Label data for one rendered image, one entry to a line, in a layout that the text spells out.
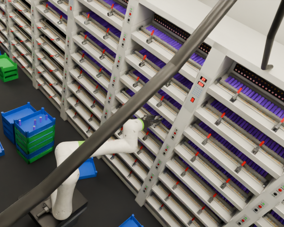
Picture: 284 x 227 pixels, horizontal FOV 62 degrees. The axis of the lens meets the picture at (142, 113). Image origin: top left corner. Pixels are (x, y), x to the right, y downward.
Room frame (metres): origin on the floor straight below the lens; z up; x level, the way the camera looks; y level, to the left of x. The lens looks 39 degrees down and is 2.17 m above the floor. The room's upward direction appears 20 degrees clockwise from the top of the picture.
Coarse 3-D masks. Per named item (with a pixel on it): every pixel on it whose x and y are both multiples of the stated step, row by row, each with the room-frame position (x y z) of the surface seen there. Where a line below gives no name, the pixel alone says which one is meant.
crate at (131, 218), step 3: (132, 216) 1.13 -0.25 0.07; (129, 219) 1.12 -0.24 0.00; (132, 219) 1.13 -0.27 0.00; (135, 219) 1.12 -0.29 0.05; (123, 222) 1.05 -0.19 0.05; (126, 222) 1.08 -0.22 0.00; (129, 222) 1.10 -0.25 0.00; (132, 222) 1.10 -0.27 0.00; (135, 222) 1.11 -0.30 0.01; (138, 222) 1.10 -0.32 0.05; (120, 225) 1.02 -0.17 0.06; (123, 225) 1.05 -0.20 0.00; (126, 225) 1.06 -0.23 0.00; (129, 225) 1.07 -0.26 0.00; (132, 225) 1.08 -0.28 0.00; (135, 225) 1.09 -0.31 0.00; (138, 225) 1.09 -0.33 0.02; (141, 225) 1.08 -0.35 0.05
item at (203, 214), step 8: (168, 168) 1.38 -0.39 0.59; (160, 176) 1.29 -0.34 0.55; (168, 176) 1.31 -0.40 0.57; (176, 176) 1.31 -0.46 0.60; (168, 184) 1.24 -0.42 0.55; (176, 184) 1.23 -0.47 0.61; (184, 184) 1.27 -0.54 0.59; (176, 192) 1.19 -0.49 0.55; (184, 192) 1.20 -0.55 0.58; (192, 192) 1.21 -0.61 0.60; (184, 200) 1.15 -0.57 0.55; (192, 200) 1.16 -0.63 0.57; (200, 200) 1.17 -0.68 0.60; (192, 208) 1.10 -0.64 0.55; (200, 208) 1.12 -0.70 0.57; (208, 208) 1.13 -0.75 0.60; (200, 216) 1.06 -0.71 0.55; (208, 216) 1.08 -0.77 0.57; (216, 216) 1.08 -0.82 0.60; (208, 224) 1.02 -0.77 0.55; (216, 224) 1.03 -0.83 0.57
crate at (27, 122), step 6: (42, 108) 1.63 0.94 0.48; (30, 114) 1.52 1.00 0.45; (36, 114) 1.58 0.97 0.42; (42, 114) 1.62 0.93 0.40; (48, 114) 1.61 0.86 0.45; (18, 120) 1.42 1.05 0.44; (24, 120) 1.47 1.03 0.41; (30, 120) 1.50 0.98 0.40; (36, 120) 1.52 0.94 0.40; (42, 120) 1.55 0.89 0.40; (48, 120) 1.58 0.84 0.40; (54, 120) 1.55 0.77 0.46; (18, 126) 1.34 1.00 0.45; (24, 126) 1.41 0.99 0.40; (30, 126) 1.43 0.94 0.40; (36, 126) 1.45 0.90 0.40; (42, 126) 1.44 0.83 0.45; (48, 126) 1.49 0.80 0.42; (24, 132) 1.31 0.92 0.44; (30, 132) 1.32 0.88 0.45; (36, 132) 1.38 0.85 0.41
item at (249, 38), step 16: (176, 0) 1.91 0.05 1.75; (192, 0) 2.10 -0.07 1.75; (160, 16) 1.79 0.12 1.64; (224, 16) 1.98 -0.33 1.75; (224, 32) 1.56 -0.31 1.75; (240, 32) 1.69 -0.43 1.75; (256, 32) 1.85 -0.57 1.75; (256, 48) 1.48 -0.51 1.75; (272, 48) 1.60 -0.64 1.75; (240, 64) 1.43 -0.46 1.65
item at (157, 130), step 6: (120, 90) 1.68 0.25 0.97; (126, 90) 1.73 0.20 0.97; (120, 96) 1.65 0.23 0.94; (120, 102) 1.63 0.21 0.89; (138, 114) 1.51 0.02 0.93; (150, 126) 1.42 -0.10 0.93; (156, 126) 1.44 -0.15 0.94; (156, 132) 1.39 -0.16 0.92; (162, 132) 1.39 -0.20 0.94; (168, 132) 1.38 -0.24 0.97; (162, 138) 1.35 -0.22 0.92
